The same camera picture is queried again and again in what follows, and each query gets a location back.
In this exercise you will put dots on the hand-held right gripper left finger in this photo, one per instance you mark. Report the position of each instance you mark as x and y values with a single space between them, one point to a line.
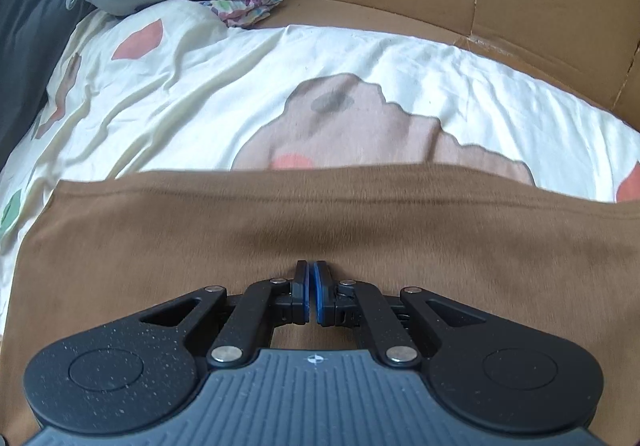
301 298

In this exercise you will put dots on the cream bear-print blanket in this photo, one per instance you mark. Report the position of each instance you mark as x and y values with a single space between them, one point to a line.
250 66

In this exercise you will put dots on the dark grey pillow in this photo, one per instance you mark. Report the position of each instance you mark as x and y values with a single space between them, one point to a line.
30 26

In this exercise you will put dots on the floral cloth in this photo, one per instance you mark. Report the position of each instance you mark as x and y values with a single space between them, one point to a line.
245 13

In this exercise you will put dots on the brown printed T-shirt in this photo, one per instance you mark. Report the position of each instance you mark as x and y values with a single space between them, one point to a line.
200 226

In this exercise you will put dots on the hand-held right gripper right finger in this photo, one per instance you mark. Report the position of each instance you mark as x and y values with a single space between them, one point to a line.
318 298

